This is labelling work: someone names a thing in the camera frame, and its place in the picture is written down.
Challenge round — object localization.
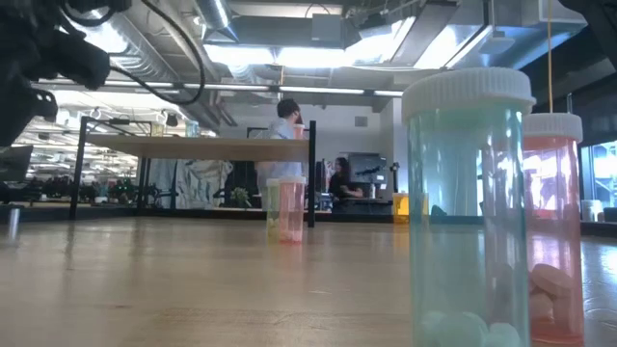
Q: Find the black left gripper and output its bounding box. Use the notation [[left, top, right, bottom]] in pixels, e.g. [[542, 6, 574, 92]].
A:
[[0, 28, 59, 147]]

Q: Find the black computer monitor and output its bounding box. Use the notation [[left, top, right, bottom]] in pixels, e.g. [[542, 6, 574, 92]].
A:
[[0, 144, 34, 183], [347, 152, 388, 185]]

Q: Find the silver metal standoff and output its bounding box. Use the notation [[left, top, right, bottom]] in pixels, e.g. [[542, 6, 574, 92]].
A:
[[7, 206, 21, 242]]

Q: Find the grey draped cover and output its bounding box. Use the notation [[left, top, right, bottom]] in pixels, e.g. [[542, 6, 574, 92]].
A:
[[144, 158, 234, 210]]

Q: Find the thin black metal gantry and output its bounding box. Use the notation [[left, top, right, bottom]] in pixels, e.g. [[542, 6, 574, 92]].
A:
[[246, 125, 276, 141]]

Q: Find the small green desk plant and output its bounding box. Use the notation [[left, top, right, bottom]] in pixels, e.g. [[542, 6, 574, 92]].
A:
[[229, 186, 252, 209]]

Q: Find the person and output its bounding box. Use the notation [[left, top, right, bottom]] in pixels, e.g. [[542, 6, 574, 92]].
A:
[[327, 156, 366, 202], [254, 97, 309, 209]]

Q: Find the long linear ceiling light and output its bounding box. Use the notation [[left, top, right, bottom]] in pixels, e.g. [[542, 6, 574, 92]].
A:
[[28, 74, 404, 97]]

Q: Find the large orange pill bottle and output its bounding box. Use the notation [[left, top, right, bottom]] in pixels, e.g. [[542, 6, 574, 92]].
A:
[[392, 192, 411, 226]]

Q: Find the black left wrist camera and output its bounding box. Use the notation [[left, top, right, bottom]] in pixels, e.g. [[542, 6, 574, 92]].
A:
[[26, 28, 113, 93]]

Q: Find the silver ribbed air duct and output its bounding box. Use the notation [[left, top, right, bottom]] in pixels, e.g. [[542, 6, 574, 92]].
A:
[[62, 0, 237, 131]]

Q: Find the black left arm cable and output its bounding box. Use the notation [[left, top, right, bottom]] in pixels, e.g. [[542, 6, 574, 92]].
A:
[[62, 0, 207, 106]]

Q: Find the black metal shelf frame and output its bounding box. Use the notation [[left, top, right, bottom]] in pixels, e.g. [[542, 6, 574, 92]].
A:
[[67, 115, 317, 229]]

